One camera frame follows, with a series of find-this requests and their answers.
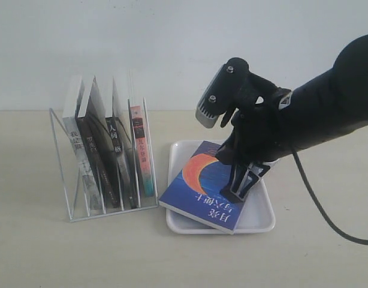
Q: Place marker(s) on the white plastic tray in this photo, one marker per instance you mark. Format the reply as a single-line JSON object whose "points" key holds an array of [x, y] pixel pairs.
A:
{"points": [[257, 214]]}

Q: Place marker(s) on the pink red book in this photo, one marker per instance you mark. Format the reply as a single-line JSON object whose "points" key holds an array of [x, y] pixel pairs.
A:
{"points": [[141, 142]]}

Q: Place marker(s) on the dark brown book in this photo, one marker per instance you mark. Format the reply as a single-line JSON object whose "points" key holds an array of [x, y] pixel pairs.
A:
{"points": [[92, 126]]}

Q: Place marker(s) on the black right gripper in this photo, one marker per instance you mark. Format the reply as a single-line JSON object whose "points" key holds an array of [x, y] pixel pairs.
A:
{"points": [[254, 144]]}

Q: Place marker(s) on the blue book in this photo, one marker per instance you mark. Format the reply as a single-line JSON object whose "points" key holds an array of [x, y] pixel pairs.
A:
{"points": [[199, 190]]}

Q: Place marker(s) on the black white book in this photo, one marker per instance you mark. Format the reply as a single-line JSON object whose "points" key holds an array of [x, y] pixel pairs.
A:
{"points": [[121, 144]]}

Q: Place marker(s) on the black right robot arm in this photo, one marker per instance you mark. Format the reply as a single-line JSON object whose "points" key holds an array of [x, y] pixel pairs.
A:
{"points": [[329, 106]]}

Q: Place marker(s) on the white wire book rack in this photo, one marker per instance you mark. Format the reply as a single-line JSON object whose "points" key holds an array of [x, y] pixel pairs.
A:
{"points": [[77, 196]]}

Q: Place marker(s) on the grey white book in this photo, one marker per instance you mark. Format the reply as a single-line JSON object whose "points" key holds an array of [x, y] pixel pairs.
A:
{"points": [[69, 117]]}

